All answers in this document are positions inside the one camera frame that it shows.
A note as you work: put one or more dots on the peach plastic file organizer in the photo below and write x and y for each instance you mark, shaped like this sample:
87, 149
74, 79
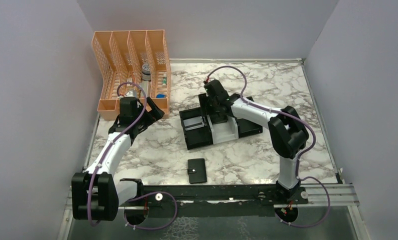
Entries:
120, 55

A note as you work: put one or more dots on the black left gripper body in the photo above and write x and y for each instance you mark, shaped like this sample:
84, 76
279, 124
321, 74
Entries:
144, 119

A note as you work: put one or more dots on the black left card bin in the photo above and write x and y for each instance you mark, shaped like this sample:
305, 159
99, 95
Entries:
196, 138

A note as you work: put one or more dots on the green white small tube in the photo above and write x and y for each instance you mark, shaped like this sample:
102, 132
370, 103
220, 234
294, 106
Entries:
164, 81

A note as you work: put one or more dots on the black mounting rail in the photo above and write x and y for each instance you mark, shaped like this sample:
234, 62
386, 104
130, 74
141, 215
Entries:
201, 200

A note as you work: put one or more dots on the black leather card holder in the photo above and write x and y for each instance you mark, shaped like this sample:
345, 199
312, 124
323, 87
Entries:
196, 171

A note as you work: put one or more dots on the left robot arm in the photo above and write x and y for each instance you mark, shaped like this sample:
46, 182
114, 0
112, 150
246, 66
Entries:
95, 196

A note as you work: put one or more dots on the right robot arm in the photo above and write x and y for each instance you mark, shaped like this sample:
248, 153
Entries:
287, 131

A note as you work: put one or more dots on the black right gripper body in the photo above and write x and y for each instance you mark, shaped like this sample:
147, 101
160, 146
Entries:
212, 104

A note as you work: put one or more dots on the silver card in left bin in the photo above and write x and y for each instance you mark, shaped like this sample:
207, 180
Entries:
193, 123

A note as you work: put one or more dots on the white middle card bin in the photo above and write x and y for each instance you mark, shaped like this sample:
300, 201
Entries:
224, 132

